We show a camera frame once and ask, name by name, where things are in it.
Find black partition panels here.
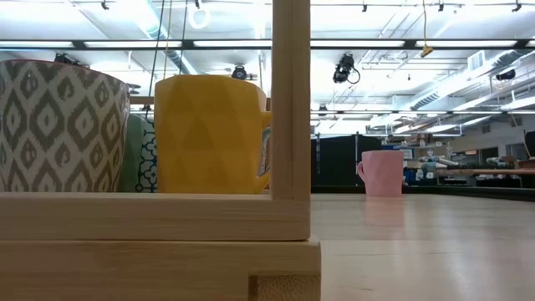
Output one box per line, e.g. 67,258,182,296
311,134,382,187

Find floral patterned mug yellow rim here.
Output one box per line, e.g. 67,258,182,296
257,127,273,177

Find wooden slatted tray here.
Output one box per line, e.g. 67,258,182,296
0,0,322,301

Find yellow hanging cable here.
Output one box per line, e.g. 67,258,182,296
420,0,435,59

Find yellow faceted mug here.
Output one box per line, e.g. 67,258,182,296
153,74,273,195

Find black overhead camera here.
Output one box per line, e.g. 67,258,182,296
332,53,361,84

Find white mug blue pattern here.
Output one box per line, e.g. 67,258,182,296
135,118,159,193

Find LED light bar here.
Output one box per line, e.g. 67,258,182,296
415,39,519,48
83,40,184,48
192,39,405,48
0,40,75,48

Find pink faceted mug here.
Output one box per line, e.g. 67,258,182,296
356,150,405,198

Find white mug grey diamond pattern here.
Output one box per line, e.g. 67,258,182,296
0,59,131,193

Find green faceted mug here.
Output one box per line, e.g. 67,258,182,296
118,114,145,193

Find cluttered long workbench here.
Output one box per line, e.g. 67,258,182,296
403,156,535,189

